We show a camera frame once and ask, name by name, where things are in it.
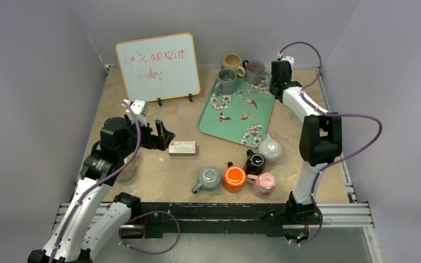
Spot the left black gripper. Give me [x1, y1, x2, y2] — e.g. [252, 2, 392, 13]
[118, 115, 173, 158]

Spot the mauve purple mug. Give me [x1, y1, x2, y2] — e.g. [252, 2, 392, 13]
[242, 60, 265, 85]

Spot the beige brown mug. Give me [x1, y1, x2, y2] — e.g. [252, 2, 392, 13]
[222, 54, 246, 77]

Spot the cream white mug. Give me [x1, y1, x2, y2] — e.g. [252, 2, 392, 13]
[116, 156, 140, 184]

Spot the grey mug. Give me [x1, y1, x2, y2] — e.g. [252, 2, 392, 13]
[214, 68, 238, 94]

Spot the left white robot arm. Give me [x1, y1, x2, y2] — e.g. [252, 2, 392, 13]
[27, 116, 175, 262]

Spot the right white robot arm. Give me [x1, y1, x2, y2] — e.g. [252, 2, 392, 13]
[270, 59, 342, 223]

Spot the grey-blue upside-down mug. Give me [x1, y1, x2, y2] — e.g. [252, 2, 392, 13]
[191, 166, 223, 194]

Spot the white speckled mug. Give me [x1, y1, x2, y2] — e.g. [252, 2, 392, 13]
[258, 134, 283, 163]

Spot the orange mug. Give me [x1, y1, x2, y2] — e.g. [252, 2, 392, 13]
[223, 162, 247, 193]

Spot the black mug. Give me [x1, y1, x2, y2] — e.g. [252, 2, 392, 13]
[244, 149, 266, 175]

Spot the pink faceted mug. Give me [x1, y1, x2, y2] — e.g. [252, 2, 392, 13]
[246, 172, 276, 198]

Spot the small white card box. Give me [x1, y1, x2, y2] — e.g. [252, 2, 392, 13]
[168, 141, 196, 156]

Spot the green floral tray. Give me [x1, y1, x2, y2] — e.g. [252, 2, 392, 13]
[197, 71, 275, 148]

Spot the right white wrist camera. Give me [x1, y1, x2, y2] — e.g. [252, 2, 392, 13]
[277, 53, 294, 68]

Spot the white whiteboard yellow frame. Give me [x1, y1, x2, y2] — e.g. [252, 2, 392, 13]
[115, 32, 201, 102]

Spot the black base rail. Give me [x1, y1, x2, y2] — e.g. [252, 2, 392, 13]
[54, 201, 374, 241]

